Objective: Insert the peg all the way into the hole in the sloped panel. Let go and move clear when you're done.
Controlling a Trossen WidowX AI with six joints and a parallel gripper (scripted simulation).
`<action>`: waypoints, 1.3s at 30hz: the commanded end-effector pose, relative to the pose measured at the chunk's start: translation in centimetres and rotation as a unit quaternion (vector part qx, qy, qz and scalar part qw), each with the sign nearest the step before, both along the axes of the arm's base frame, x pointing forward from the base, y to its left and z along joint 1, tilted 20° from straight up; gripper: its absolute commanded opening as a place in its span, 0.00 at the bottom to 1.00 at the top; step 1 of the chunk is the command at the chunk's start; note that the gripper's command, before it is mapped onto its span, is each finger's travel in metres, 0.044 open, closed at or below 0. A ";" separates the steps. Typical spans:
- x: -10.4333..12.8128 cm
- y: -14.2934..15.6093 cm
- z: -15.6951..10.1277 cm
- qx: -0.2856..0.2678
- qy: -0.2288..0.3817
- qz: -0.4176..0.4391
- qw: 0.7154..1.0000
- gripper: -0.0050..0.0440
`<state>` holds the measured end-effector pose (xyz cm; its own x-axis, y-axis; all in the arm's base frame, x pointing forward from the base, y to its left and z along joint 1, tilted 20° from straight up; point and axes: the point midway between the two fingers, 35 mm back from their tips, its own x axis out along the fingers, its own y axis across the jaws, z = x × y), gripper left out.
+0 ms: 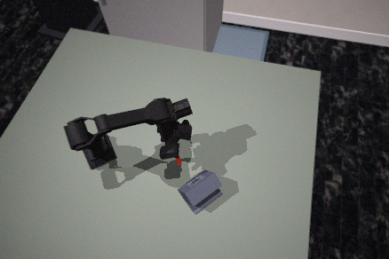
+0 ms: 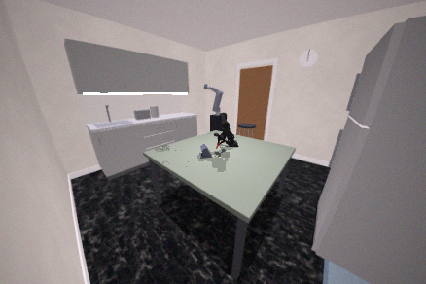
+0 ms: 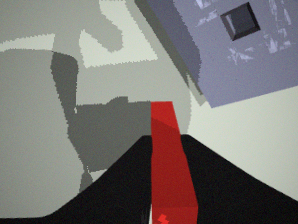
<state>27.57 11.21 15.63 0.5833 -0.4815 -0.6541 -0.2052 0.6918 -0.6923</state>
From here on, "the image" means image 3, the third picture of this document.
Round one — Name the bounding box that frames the grey sloped panel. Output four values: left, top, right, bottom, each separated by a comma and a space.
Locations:
147, 0, 298, 108

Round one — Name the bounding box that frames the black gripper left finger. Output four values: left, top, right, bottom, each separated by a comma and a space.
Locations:
0, 135, 153, 224

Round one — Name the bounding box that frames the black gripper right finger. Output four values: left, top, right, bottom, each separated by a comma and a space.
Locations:
180, 134, 298, 224

